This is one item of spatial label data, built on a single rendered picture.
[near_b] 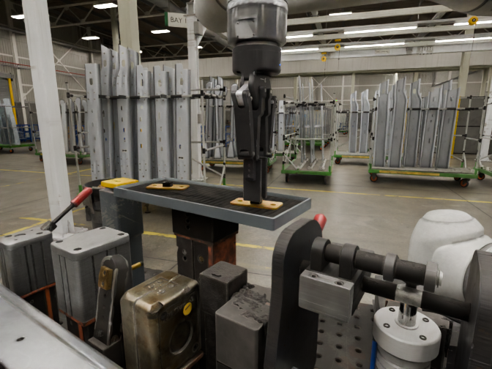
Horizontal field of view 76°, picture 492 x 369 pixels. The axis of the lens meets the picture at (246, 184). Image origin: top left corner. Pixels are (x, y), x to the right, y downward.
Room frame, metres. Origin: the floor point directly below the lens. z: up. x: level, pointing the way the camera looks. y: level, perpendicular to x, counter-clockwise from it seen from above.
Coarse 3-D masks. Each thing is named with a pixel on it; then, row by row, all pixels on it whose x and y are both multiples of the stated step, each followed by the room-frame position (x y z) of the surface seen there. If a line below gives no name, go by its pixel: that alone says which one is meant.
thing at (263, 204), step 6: (240, 198) 0.53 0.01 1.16; (234, 204) 0.50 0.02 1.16; (240, 204) 0.50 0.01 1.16; (246, 204) 0.50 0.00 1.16; (252, 204) 0.50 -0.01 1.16; (258, 204) 0.50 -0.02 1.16; (264, 204) 0.50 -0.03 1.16; (270, 204) 0.50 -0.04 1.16; (276, 204) 0.50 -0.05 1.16; (282, 204) 0.50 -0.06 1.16
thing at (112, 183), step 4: (108, 180) 0.71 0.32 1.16; (112, 180) 0.71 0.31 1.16; (116, 180) 0.71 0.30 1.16; (120, 180) 0.71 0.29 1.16; (124, 180) 0.71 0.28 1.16; (128, 180) 0.71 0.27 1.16; (132, 180) 0.71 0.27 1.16; (136, 180) 0.72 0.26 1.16; (104, 184) 0.70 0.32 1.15; (108, 184) 0.69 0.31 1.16; (112, 184) 0.68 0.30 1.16; (116, 184) 0.67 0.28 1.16; (120, 184) 0.68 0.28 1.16
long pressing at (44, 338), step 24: (0, 288) 0.51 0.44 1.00; (0, 312) 0.44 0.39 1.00; (24, 312) 0.44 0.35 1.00; (0, 336) 0.39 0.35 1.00; (24, 336) 0.39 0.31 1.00; (48, 336) 0.39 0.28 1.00; (72, 336) 0.38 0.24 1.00; (0, 360) 0.34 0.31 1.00; (24, 360) 0.34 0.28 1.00; (48, 360) 0.34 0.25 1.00; (72, 360) 0.34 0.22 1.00; (96, 360) 0.34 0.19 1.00
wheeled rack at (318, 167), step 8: (296, 104) 6.61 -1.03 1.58; (312, 104) 6.79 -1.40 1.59; (320, 104) 6.76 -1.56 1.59; (296, 120) 8.05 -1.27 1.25; (296, 128) 8.05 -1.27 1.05; (296, 136) 8.05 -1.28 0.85; (296, 144) 8.05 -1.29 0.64; (296, 152) 7.99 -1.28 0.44; (288, 160) 6.26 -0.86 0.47; (296, 160) 7.66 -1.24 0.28; (304, 160) 7.35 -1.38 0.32; (320, 160) 7.66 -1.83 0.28; (328, 160) 7.66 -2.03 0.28; (288, 168) 6.40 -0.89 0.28; (296, 168) 6.23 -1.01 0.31; (304, 168) 6.40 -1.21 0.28; (312, 168) 6.39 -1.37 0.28; (320, 168) 6.22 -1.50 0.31; (328, 168) 6.48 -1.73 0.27; (288, 176) 6.39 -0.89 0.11
